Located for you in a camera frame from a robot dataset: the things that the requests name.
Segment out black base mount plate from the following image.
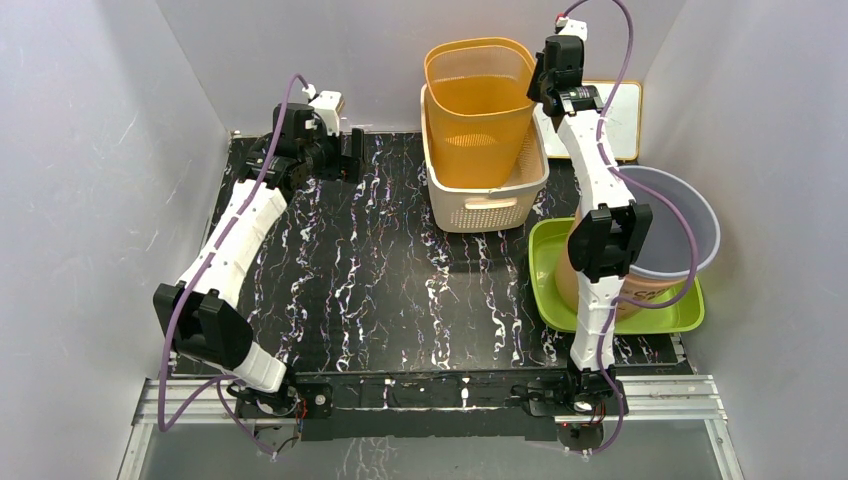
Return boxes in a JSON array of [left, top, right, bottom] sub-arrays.
[[227, 368, 629, 448]]

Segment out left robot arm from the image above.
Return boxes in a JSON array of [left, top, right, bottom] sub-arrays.
[[153, 91, 365, 416]]

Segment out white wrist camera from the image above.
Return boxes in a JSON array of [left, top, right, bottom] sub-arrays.
[[301, 84, 344, 137], [555, 16, 588, 42]]

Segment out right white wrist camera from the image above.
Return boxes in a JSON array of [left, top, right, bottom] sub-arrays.
[[555, 16, 588, 42]]

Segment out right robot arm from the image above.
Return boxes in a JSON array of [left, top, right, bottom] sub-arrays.
[[527, 32, 653, 417]]

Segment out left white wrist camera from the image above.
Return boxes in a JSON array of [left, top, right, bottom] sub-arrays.
[[301, 84, 344, 137]]

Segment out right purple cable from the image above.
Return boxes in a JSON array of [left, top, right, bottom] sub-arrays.
[[559, 0, 702, 458]]

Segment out small whiteboard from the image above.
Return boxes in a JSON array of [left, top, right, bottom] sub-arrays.
[[534, 81, 642, 161]]

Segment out orange mesh basket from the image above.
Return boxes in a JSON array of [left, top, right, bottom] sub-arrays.
[[424, 37, 534, 189]]

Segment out grey and tan bucket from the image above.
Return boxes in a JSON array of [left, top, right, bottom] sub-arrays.
[[555, 165, 720, 325]]

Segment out green plastic tray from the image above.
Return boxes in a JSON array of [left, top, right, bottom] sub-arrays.
[[528, 217, 705, 335]]

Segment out aluminium rail frame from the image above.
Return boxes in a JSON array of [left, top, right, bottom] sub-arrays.
[[115, 374, 747, 480]]

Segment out cream perforated basket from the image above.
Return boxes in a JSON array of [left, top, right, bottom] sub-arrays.
[[420, 86, 550, 233]]

